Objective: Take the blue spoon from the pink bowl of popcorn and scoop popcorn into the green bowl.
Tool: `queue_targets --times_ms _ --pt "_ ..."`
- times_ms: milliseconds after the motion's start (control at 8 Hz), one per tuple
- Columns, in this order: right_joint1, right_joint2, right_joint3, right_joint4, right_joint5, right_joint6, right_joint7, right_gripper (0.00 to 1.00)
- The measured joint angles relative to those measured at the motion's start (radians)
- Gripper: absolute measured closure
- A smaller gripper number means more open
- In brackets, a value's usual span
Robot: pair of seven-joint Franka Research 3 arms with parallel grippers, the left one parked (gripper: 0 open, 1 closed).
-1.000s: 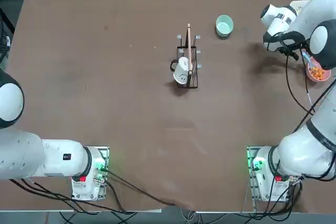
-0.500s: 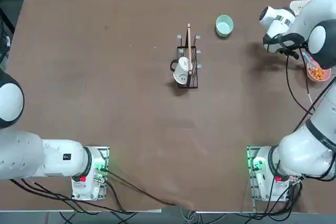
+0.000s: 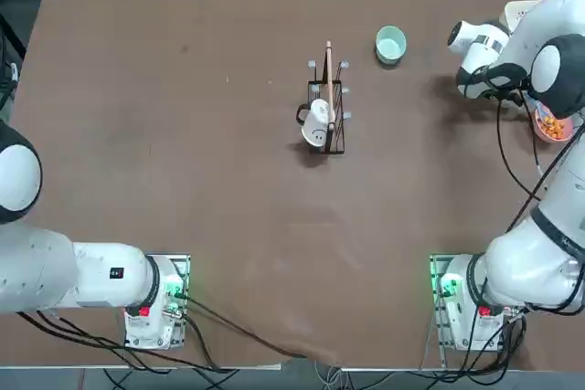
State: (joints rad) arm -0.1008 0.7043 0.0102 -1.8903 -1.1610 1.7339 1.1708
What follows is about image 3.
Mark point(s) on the blue spoon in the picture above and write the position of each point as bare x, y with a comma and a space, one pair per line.
543, 110

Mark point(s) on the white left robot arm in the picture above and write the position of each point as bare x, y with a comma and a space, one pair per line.
45, 262

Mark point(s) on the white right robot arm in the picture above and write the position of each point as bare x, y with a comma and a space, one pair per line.
525, 271

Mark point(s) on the green bowl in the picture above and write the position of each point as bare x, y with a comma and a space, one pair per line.
390, 45

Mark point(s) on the pink bowl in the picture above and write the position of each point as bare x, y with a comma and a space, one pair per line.
555, 140

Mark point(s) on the orange popcorn pile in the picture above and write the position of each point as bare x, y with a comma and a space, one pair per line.
554, 127

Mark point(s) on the white smiley mug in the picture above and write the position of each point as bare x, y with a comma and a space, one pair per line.
315, 129

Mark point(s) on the white box with beige base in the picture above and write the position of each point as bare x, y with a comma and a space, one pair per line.
514, 11

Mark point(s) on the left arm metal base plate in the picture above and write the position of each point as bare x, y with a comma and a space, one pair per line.
183, 266

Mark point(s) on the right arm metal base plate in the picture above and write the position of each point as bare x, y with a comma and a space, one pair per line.
435, 280

